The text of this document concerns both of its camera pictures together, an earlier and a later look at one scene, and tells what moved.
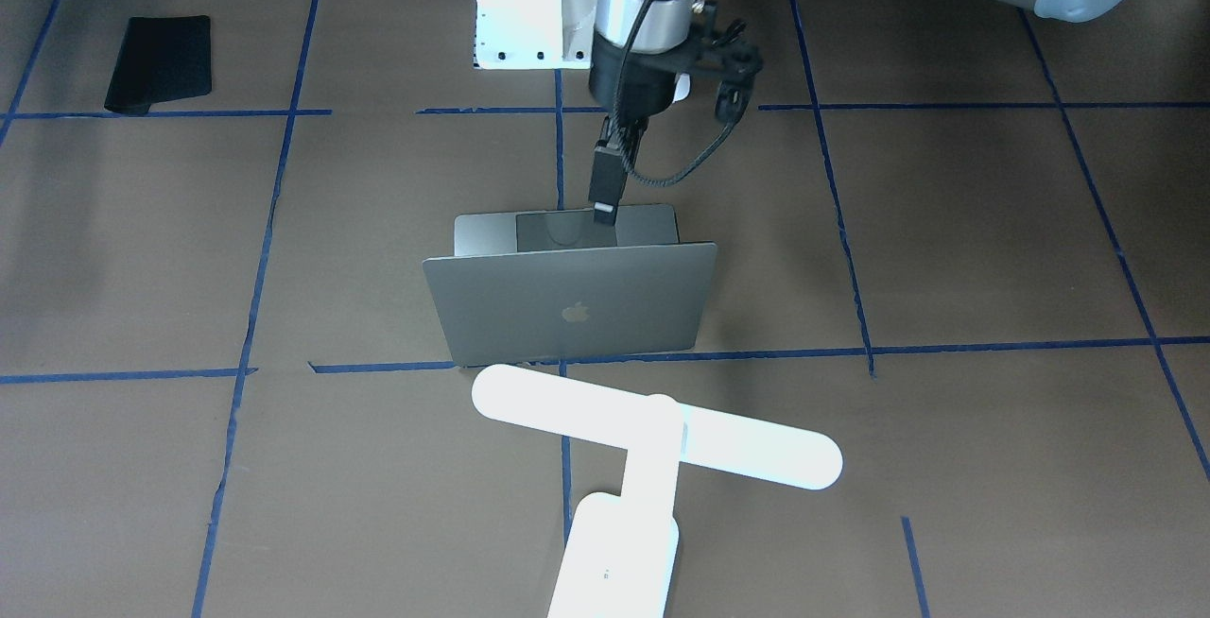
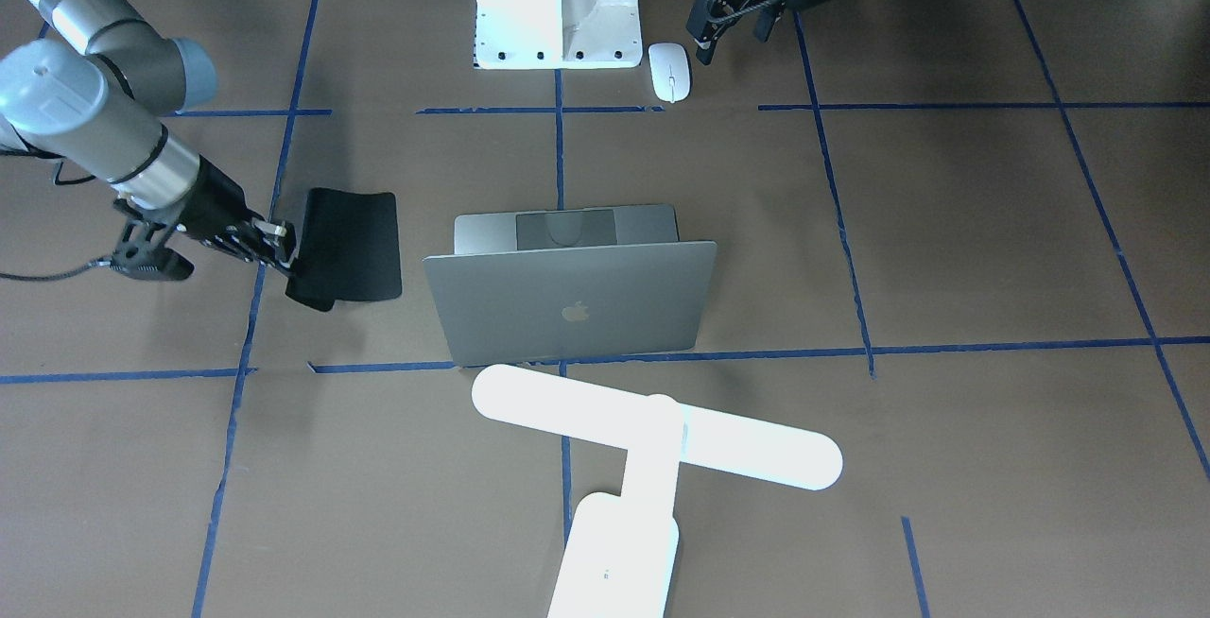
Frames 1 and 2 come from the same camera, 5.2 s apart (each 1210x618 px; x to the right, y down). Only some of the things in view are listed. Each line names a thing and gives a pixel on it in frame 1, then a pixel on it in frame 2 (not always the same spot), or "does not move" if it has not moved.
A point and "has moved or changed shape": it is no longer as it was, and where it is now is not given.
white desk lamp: (624, 549) does not move
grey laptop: (551, 284) does not move
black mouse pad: (162, 59) has moved or changed shape
